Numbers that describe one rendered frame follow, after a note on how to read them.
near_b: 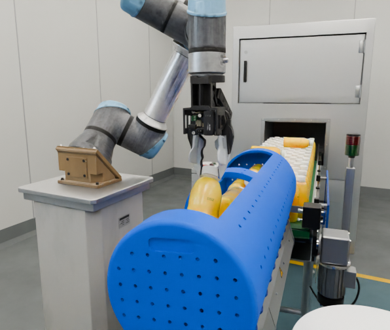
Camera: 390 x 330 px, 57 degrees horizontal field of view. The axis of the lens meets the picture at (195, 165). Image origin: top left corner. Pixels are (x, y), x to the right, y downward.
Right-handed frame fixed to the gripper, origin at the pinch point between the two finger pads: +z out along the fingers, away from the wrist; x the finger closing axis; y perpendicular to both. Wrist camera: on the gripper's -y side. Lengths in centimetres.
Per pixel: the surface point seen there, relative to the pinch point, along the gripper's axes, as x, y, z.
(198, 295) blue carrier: 4.1, 21.0, 17.2
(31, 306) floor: -161, -101, 125
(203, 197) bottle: 0.4, 6.6, 4.2
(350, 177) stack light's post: 36, -106, 22
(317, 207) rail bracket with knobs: 22, -71, 28
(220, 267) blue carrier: 7.9, 21.0, 11.4
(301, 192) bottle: 16, -84, 25
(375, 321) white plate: 33.3, 7.4, 24.6
